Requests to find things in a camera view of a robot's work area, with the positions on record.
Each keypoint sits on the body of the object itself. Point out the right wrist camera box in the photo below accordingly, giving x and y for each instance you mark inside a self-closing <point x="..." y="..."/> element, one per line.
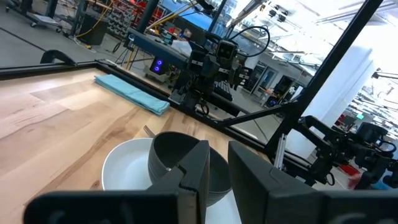
<point x="226" y="49"/>

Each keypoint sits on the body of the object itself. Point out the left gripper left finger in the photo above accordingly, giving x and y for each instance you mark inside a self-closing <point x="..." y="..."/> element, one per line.
<point x="192" y="174"/>

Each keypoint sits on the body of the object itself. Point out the black ribbed bowl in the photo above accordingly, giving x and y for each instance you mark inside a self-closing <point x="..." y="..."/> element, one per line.
<point x="168" y="152"/>

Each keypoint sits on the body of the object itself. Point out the grey desk with pole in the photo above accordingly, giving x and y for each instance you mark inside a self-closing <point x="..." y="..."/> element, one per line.
<point x="155" y="46"/>

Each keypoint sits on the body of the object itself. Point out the white round plate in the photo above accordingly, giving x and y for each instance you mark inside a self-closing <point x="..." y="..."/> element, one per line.
<point x="127" y="168"/>

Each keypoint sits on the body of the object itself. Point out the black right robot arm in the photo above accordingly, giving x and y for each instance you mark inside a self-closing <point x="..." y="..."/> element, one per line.
<point x="199" y="71"/>

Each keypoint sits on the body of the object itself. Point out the black floor box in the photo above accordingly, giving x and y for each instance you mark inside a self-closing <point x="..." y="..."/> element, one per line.
<point x="91" y="29"/>

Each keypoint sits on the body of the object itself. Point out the parts bin shelf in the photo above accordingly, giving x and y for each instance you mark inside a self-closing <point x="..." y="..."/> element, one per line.
<point x="121" y="18"/>

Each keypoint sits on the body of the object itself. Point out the folded teal cloth napkin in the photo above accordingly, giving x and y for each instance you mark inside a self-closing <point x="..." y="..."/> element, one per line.
<point x="130" y="93"/>

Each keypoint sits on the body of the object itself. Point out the computer tower purple lights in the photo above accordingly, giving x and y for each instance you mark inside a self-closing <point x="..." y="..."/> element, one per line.
<point x="158" y="65"/>

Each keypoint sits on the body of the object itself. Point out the black metal table frame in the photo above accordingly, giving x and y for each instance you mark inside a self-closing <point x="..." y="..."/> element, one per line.
<point x="335" y="53"/>

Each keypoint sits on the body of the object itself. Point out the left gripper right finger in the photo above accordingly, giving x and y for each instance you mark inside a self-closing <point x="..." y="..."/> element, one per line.
<point x="264" y="186"/>

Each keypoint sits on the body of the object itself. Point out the wheeled flat cart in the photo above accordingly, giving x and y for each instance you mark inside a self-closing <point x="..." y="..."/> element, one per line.
<point x="43" y="20"/>

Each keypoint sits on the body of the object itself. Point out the black frame clamp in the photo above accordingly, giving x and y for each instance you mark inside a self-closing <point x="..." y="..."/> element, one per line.
<point x="57" y="56"/>

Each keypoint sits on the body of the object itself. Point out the silver metal fork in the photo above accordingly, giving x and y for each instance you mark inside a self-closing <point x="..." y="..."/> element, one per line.
<point x="149" y="131"/>

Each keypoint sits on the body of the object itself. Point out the white pillar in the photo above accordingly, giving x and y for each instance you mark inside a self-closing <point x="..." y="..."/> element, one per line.
<point x="342" y="90"/>

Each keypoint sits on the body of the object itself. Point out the black background robot arm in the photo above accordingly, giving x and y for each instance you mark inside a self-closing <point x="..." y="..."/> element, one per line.
<point x="367" y="146"/>

